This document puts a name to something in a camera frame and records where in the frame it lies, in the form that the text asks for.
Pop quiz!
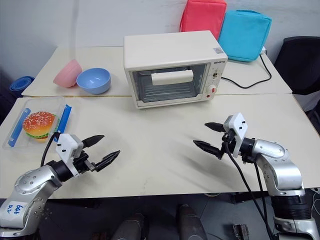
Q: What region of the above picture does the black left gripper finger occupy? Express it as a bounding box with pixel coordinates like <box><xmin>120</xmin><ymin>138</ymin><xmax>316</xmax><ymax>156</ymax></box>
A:
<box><xmin>82</xmin><ymin>134</ymin><xmax>105</xmax><ymax>151</ymax></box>
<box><xmin>94</xmin><ymin>150</ymin><xmax>121</xmax><ymax>173</ymax></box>

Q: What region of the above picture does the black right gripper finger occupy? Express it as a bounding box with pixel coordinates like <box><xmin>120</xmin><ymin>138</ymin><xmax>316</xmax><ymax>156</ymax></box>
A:
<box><xmin>204</xmin><ymin>121</ymin><xmax>226</xmax><ymax>134</ymax></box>
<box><xmin>192</xmin><ymin>139</ymin><xmax>222</xmax><ymax>158</ymax></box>

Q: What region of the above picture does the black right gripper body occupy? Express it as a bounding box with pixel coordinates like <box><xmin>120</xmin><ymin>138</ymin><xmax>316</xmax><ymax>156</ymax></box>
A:
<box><xmin>216</xmin><ymin>129</ymin><xmax>238</xmax><ymax>160</ymax></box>

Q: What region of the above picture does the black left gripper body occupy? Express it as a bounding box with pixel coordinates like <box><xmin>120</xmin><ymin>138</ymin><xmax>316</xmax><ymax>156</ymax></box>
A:
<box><xmin>72</xmin><ymin>149</ymin><xmax>97</xmax><ymax>175</ymax></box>

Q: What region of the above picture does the cream toaster oven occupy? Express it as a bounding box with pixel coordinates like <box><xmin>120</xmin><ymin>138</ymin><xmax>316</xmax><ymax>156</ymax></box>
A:
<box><xmin>123</xmin><ymin>30</ymin><xmax>229</xmax><ymax>110</ymax></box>

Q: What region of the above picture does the blue container clip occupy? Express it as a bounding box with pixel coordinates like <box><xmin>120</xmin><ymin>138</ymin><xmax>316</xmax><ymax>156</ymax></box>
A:
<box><xmin>56</xmin><ymin>104</ymin><xmax>73</xmax><ymax>134</ymax></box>
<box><xmin>7</xmin><ymin>107</ymin><xmax>31</xmax><ymax>147</ymax></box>

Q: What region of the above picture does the toy hamburger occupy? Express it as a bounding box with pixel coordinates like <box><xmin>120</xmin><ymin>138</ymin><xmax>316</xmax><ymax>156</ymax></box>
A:
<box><xmin>22</xmin><ymin>111</ymin><xmax>58</xmax><ymax>143</ymax></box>

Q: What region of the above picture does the blue plastic bowl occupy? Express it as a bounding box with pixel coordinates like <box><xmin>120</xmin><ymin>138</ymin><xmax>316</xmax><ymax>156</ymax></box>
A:
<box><xmin>75</xmin><ymin>67</ymin><xmax>112</xmax><ymax>96</ymax></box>

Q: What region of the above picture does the clear plastic container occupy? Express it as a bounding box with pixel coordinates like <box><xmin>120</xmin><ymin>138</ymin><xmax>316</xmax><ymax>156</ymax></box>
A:
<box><xmin>2</xmin><ymin>95</ymin><xmax>74</xmax><ymax>151</ymax></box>

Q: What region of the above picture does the pink plastic bowl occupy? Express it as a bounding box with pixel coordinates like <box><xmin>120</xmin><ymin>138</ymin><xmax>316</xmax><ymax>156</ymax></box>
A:
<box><xmin>52</xmin><ymin>58</ymin><xmax>83</xmax><ymax>89</ymax></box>

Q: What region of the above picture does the dark rounded shape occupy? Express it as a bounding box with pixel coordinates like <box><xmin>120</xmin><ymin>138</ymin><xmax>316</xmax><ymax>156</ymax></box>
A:
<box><xmin>176</xmin><ymin>204</ymin><xmax>209</xmax><ymax>240</ymax></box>
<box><xmin>113</xmin><ymin>213</ymin><xmax>151</xmax><ymax>240</ymax></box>

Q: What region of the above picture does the small brown metal block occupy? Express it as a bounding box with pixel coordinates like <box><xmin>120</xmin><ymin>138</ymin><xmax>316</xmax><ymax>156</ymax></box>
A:
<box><xmin>232</xmin><ymin>224</ymin><xmax>251</xmax><ymax>240</ymax></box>

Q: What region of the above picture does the blue rolled mat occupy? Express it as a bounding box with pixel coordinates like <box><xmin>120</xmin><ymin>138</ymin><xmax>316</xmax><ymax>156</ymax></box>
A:
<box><xmin>9</xmin><ymin>75</ymin><xmax>36</xmax><ymax>92</ymax></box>

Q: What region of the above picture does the turquoise fabric bag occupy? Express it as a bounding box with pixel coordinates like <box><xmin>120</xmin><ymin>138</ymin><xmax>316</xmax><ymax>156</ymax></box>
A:
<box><xmin>217</xmin><ymin>9</ymin><xmax>274</xmax><ymax>63</ymax></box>

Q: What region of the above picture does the black office chair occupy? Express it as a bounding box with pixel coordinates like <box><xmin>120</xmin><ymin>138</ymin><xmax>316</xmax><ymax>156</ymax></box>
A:
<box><xmin>273</xmin><ymin>35</ymin><xmax>320</xmax><ymax>114</ymax></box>

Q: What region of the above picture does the red fabric bag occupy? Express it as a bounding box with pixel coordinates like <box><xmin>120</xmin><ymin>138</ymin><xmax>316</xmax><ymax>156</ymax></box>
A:
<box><xmin>179</xmin><ymin>0</ymin><xmax>228</xmax><ymax>41</ymax></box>

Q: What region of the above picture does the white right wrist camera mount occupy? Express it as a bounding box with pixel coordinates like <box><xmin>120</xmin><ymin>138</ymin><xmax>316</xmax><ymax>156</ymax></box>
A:
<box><xmin>222</xmin><ymin>112</ymin><xmax>249</xmax><ymax>158</ymax></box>

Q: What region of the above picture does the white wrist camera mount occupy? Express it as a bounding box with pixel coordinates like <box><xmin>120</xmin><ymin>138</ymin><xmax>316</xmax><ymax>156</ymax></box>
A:
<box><xmin>222</xmin><ymin>112</ymin><xmax>249</xmax><ymax>158</ymax></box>
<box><xmin>55</xmin><ymin>133</ymin><xmax>85</xmax><ymax>177</ymax></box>

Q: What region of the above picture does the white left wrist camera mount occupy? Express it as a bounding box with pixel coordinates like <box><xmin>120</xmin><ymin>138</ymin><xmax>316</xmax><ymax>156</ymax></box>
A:
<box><xmin>55</xmin><ymin>133</ymin><xmax>85</xmax><ymax>177</ymax></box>

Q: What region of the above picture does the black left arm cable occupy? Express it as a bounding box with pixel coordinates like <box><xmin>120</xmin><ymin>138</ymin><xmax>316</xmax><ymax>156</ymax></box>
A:
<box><xmin>40</xmin><ymin>132</ymin><xmax>61</xmax><ymax>167</ymax></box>

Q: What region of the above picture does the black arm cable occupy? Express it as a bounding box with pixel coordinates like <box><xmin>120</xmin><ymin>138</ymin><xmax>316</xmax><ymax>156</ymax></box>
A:
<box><xmin>40</xmin><ymin>132</ymin><xmax>61</xmax><ymax>167</ymax></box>
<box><xmin>223</xmin><ymin>141</ymin><xmax>275</xmax><ymax>240</ymax></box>

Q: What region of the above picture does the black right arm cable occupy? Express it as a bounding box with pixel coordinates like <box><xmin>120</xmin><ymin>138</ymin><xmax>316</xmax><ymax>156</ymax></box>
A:
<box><xmin>223</xmin><ymin>141</ymin><xmax>275</xmax><ymax>240</ymax></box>

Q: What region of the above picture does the cream oven door handle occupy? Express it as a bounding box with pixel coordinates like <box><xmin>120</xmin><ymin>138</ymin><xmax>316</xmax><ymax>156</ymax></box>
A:
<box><xmin>151</xmin><ymin>69</ymin><xmax>194</xmax><ymax>87</ymax></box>

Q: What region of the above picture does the black power cable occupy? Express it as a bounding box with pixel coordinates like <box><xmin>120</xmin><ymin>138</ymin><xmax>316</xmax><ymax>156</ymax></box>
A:
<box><xmin>220</xmin><ymin>53</ymin><xmax>273</xmax><ymax>89</ymax></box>

